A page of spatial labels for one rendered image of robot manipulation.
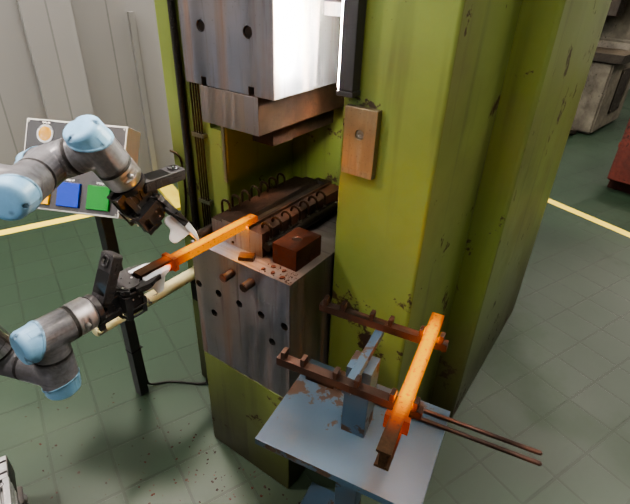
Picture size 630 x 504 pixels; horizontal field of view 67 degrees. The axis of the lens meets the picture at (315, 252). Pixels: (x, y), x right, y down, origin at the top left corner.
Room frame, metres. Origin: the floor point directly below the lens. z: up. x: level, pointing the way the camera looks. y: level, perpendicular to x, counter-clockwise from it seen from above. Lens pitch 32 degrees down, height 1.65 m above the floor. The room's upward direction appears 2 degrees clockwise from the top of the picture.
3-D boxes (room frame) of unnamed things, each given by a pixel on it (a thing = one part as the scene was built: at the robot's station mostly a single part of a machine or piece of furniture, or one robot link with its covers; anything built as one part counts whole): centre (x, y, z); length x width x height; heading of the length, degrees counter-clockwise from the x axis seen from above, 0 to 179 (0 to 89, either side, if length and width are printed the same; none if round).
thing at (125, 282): (0.85, 0.45, 0.98); 0.12 x 0.08 x 0.09; 146
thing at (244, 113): (1.38, 0.11, 1.32); 0.42 x 0.20 x 0.10; 146
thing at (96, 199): (1.31, 0.66, 1.01); 0.07 x 0.05 x 0.07; 81
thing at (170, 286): (1.32, 0.57, 0.62); 0.44 x 0.05 x 0.05; 146
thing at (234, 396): (1.36, 0.06, 0.23); 0.56 x 0.38 x 0.47; 146
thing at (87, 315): (0.78, 0.49, 0.99); 0.08 x 0.05 x 0.08; 56
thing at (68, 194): (1.33, 0.76, 1.01); 0.07 x 0.05 x 0.07; 81
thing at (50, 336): (0.71, 0.53, 0.98); 0.11 x 0.08 x 0.09; 146
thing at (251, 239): (1.38, 0.11, 0.96); 0.42 x 0.20 x 0.09; 146
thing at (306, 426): (0.78, -0.12, 0.67); 0.40 x 0.30 x 0.02; 65
